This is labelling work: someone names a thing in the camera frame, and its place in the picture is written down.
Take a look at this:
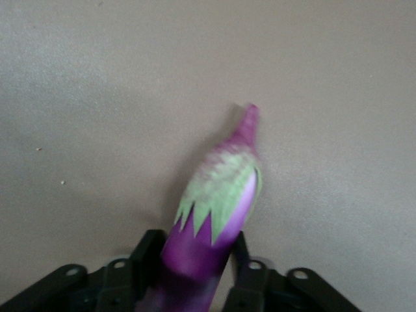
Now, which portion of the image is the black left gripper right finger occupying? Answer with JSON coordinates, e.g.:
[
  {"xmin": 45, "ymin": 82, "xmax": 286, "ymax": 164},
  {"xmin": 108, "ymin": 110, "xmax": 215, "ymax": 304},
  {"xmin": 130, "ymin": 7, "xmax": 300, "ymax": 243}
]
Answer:
[{"xmin": 224, "ymin": 230, "xmax": 362, "ymax": 312}]

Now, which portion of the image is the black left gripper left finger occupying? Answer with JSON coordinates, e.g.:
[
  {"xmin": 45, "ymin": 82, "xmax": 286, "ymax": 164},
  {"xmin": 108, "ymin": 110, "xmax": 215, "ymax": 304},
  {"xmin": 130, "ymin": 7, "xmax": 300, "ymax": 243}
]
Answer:
[{"xmin": 0, "ymin": 229, "xmax": 167, "ymax": 312}]

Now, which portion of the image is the purple eggplant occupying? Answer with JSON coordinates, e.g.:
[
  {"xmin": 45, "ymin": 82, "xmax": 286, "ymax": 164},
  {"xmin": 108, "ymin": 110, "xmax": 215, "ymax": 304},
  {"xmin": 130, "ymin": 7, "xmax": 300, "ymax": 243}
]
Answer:
[{"xmin": 135, "ymin": 103, "xmax": 263, "ymax": 312}]

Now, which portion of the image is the brown table mat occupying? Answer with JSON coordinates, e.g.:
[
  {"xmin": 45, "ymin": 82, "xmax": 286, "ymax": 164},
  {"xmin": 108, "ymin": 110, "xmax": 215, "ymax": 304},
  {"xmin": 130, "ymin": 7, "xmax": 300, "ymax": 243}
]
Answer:
[{"xmin": 0, "ymin": 0, "xmax": 416, "ymax": 312}]

